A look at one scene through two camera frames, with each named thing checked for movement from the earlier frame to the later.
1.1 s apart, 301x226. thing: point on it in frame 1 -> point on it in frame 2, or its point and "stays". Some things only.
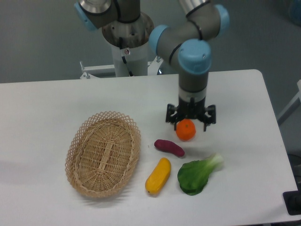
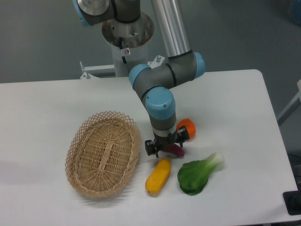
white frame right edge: [295, 102] stays
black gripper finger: [171, 109] -> [150, 146]
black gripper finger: [207, 120] -> [183, 135]
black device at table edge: [292, 200] stays
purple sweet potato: [170, 146] stays
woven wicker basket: [102, 153] stays
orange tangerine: [186, 129] stays
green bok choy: [192, 176] stays
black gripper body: [190, 109] -> [161, 141]
